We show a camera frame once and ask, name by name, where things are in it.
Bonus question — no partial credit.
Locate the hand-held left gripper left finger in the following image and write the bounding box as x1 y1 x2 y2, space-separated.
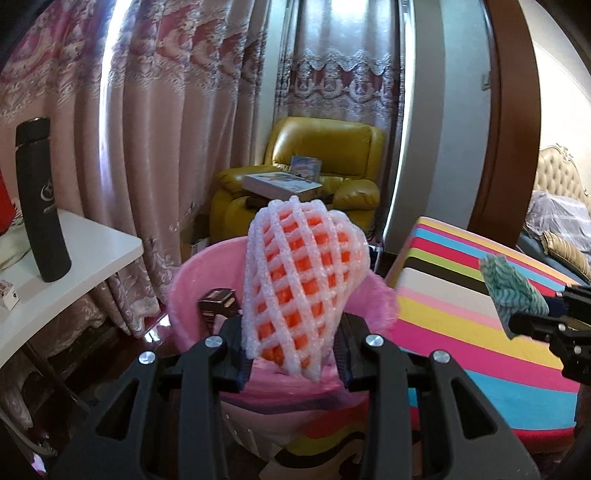
51 316 252 480

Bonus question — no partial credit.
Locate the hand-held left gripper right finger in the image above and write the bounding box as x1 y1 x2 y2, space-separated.
332 314 541 480

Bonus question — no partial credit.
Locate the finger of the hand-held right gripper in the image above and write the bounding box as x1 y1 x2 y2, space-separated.
508 313 591 344
547 284 591 324

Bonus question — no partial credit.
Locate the green striped cloth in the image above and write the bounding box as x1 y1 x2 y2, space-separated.
479 254 550 340

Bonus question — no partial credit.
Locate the black box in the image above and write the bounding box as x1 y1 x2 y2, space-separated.
198 288 241 333

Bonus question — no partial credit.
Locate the pink lined trash bin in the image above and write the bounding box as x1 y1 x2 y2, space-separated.
166 237 400 462

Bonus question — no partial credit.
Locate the pink and orange foam net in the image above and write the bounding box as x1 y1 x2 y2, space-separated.
242 196 371 383

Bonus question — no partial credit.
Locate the gold striped pillow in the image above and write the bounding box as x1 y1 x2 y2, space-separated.
541 231 591 282

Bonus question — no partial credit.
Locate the blue bed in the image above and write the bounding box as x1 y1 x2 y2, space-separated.
515 231 591 287

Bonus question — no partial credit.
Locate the striped colourful table cover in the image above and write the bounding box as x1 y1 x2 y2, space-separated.
272 216 591 480

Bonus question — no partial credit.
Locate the grey striped blanket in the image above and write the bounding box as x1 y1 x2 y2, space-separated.
524 191 591 241

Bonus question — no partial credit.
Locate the brown carton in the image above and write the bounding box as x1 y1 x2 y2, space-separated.
180 224 213 259

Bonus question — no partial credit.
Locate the beige tufted headboard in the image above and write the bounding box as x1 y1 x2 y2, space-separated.
533 144 591 208

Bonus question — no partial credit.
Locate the dark wooden tray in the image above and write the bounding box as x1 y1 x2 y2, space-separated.
245 194 333 208

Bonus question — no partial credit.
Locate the flat printed box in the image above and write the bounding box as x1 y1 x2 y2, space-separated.
241 172 324 201

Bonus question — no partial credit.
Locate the white desk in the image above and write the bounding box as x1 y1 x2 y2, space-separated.
0 208 145 416

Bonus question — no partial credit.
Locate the small printed book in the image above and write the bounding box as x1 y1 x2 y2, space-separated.
290 155 322 178

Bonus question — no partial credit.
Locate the yellow leather armchair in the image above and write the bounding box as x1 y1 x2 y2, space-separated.
210 116 386 241

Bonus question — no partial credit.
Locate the small white patterned box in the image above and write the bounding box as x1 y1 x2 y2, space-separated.
0 279 20 311

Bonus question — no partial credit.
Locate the black thermos bottle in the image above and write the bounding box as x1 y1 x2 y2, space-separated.
15 117 72 283

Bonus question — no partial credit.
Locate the beige cloth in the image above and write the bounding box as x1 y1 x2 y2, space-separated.
0 222 33 271

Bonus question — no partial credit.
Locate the pink lace curtain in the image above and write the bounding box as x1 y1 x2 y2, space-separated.
0 0 278 337
272 0 407 134

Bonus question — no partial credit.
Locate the red container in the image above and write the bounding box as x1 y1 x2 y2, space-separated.
0 171 19 236

